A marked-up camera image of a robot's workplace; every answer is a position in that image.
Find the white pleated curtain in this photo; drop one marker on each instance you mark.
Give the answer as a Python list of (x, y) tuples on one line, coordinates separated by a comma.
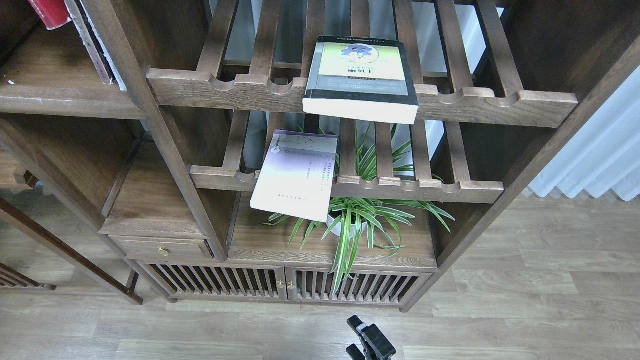
[(604, 155)]

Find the upright brown-spined book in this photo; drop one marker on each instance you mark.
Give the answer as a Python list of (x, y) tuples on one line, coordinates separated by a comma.
[(90, 41)]

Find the red paperback book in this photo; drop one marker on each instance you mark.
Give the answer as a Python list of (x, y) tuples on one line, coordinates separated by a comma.
[(53, 13)]

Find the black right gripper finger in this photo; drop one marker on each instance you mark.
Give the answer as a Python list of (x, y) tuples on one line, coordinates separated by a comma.
[(375, 344), (355, 353)]

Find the upright white book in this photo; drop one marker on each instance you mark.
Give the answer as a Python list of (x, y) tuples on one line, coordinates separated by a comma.
[(116, 75)]

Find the dark wooden bookshelf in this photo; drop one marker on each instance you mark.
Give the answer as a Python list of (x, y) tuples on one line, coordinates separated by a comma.
[(502, 86)]

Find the green spider plant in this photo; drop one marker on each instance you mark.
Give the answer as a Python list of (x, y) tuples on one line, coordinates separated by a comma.
[(353, 217)]

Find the lavender white paperback book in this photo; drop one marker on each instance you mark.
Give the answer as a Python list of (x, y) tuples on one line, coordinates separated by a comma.
[(297, 175)]

